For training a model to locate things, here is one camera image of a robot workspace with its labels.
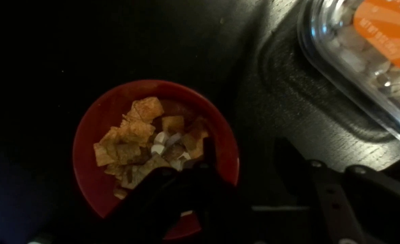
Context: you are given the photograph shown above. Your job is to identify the pink red bowl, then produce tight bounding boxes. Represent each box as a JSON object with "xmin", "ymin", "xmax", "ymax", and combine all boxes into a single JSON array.
[{"xmin": 71, "ymin": 79, "xmax": 242, "ymax": 241}]

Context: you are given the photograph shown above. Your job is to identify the brown cereal squares with marshmallows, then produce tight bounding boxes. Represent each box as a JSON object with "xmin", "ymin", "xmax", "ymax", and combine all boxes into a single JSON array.
[{"xmin": 92, "ymin": 95, "xmax": 212, "ymax": 201}]

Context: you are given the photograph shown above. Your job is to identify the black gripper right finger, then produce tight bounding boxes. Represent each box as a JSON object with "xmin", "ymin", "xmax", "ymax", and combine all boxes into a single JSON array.
[{"xmin": 273, "ymin": 136, "xmax": 400, "ymax": 244}]

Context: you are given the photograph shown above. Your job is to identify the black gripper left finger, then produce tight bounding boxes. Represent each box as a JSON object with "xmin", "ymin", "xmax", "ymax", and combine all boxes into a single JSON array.
[{"xmin": 110, "ymin": 138, "xmax": 225, "ymax": 244}]

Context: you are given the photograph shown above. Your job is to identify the clear plastic container orange label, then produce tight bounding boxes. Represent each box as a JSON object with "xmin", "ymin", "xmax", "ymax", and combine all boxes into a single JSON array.
[{"xmin": 296, "ymin": 0, "xmax": 400, "ymax": 156}]

